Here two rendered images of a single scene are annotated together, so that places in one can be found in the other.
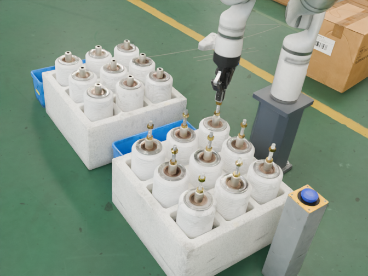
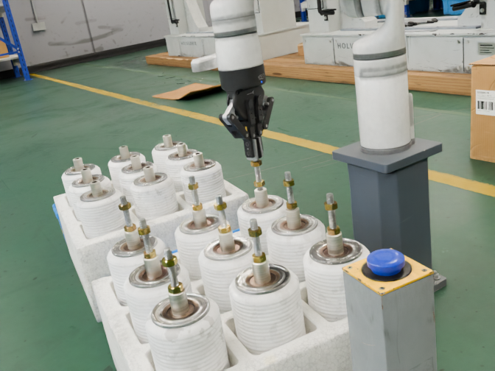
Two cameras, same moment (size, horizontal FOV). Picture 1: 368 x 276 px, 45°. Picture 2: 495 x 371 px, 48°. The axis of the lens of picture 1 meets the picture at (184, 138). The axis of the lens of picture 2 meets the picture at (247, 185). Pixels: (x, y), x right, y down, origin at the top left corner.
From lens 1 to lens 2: 0.59 m
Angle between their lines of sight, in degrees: 23
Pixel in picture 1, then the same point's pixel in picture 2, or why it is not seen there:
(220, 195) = (235, 304)
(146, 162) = (125, 271)
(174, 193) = not seen: hidden behind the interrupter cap
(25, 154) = (16, 311)
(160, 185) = (130, 300)
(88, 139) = (83, 266)
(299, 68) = (388, 82)
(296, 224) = (372, 333)
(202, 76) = (311, 185)
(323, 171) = not seen: outside the picture
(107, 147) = not seen: hidden behind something
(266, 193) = (340, 298)
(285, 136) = (402, 213)
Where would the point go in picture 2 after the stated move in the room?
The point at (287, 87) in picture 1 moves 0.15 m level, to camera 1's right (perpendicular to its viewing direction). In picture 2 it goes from (378, 122) to (468, 115)
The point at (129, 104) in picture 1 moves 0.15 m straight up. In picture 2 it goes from (149, 209) to (135, 143)
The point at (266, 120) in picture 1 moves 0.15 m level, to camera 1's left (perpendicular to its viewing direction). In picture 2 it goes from (363, 191) to (284, 195)
